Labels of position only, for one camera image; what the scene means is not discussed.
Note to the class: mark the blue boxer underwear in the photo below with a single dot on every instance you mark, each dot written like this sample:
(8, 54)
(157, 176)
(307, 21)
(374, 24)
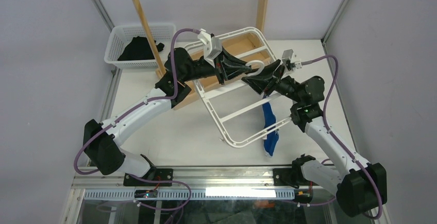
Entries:
(270, 140)

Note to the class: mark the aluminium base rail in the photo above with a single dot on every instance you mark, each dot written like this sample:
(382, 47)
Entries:
(197, 183)

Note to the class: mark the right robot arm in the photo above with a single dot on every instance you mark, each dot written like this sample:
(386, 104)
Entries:
(358, 185)

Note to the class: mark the black garment in basket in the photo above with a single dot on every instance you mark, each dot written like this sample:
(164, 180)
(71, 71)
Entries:
(137, 49)

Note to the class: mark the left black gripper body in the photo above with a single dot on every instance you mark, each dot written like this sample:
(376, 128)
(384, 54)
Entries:
(201, 69)

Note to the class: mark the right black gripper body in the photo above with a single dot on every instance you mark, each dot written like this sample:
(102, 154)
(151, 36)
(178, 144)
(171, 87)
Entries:
(287, 87)

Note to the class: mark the wooden hanger stand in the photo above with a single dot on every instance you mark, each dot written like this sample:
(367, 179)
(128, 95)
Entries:
(260, 21)

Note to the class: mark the white plastic clip hanger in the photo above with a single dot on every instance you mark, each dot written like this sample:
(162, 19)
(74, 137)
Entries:
(234, 107)

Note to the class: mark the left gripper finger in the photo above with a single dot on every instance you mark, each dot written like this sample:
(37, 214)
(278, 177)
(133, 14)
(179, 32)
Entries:
(229, 72)
(231, 64)

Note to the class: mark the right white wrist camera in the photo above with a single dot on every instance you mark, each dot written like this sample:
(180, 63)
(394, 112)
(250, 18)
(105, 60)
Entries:
(289, 60)

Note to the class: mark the white perforated plastic basket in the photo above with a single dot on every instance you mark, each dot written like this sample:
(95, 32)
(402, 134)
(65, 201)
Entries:
(122, 35)

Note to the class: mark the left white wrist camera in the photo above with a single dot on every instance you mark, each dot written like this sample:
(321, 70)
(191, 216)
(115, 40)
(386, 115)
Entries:
(212, 46)

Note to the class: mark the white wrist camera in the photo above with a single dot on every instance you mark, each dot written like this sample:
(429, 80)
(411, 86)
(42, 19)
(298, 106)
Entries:
(289, 60)
(212, 46)

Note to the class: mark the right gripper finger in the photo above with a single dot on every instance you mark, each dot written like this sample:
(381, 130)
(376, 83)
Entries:
(261, 85)
(271, 73)

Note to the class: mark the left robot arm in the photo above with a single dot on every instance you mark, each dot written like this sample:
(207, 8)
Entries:
(102, 141)

